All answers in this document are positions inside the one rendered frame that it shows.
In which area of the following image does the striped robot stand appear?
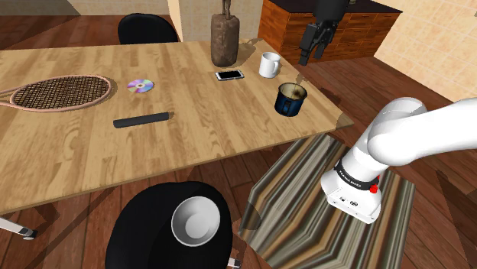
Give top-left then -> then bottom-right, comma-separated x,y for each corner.
238,133 -> 417,269

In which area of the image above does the white mug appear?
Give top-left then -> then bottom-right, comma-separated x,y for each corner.
258,51 -> 282,79

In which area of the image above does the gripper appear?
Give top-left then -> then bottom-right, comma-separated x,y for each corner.
297,19 -> 341,67

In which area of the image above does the white bowl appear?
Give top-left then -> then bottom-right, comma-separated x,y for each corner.
170,196 -> 222,248

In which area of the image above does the pink tennis racket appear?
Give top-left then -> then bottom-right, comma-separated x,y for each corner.
0,74 -> 113,112

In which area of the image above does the shiny compact disc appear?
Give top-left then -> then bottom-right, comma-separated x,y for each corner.
127,78 -> 155,94

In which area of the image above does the white-edged smartphone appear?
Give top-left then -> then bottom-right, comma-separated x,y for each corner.
214,70 -> 245,82

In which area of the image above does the wooden chest of drawers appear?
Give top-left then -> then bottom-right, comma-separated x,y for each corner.
257,0 -> 404,66

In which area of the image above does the blue enamel mug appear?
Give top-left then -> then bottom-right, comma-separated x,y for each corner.
274,82 -> 309,118

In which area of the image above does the black remote control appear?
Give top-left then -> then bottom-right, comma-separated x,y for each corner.
112,111 -> 170,129

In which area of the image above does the black chair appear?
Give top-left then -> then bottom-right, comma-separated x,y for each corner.
117,12 -> 180,46
104,180 -> 242,269

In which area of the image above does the brown wooden sculpture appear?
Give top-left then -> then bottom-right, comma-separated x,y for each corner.
209,0 -> 241,68

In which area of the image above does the light wooden table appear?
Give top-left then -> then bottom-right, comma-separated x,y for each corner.
0,37 -> 355,240

